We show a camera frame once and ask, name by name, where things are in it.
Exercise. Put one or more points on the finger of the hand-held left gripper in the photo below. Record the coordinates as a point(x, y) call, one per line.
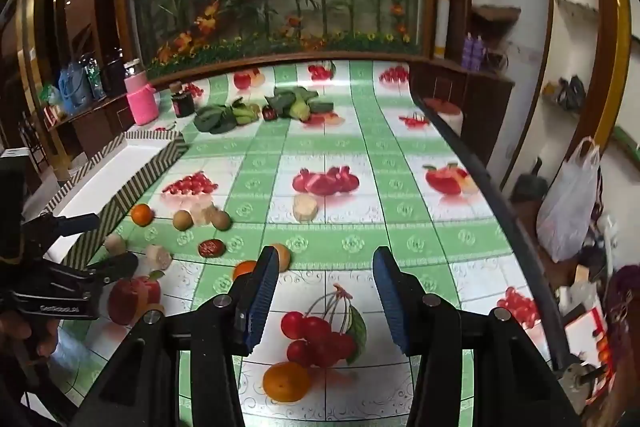
point(117, 264)
point(65, 225)

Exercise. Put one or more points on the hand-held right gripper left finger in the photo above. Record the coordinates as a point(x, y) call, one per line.
point(260, 302)

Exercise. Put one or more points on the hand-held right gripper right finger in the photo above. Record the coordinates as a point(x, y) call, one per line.
point(392, 304)

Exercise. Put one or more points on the white tray with striped rim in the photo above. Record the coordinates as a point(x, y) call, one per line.
point(115, 177)

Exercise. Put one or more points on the red wrinkled disc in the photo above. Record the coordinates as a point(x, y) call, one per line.
point(211, 248)

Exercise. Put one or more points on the person's left hand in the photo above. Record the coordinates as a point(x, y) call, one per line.
point(30, 333)

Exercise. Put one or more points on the brown kiwi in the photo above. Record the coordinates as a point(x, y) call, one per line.
point(183, 220)
point(220, 220)

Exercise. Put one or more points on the green fruit-print tablecloth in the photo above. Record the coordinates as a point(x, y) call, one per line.
point(360, 217)

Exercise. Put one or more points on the wooden side counter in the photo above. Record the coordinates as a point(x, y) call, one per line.
point(95, 127)

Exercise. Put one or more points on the green packet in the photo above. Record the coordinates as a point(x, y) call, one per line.
point(50, 95)

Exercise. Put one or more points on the blue thermos jug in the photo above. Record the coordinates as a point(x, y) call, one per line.
point(75, 92)

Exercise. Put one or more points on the bottle with pink knit sleeve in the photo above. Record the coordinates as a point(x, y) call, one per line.
point(142, 104)

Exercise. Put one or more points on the clear bottle with green print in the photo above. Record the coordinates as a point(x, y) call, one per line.
point(96, 79)

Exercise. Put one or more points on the black kettle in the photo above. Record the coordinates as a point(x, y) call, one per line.
point(115, 74)

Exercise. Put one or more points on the dark jar with brown lid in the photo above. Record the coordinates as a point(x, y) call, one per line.
point(183, 104)

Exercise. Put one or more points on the green bok choy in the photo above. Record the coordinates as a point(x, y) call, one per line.
point(212, 117)

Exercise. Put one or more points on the dark red cherry tomato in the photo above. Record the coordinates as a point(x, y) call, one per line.
point(270, 113)

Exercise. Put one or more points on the corn cob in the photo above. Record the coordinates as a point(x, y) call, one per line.
point(305, 113)

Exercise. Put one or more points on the white plastic bag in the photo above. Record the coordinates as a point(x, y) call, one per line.
point(570, 207)

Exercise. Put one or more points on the dark green leafy vegetable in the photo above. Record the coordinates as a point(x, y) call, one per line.
point(290, 99)

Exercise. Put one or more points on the purple bottle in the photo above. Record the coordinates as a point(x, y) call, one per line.
point(470, 53)
point(482, 53)

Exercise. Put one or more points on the black bag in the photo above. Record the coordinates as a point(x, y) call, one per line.
point(571, 93)

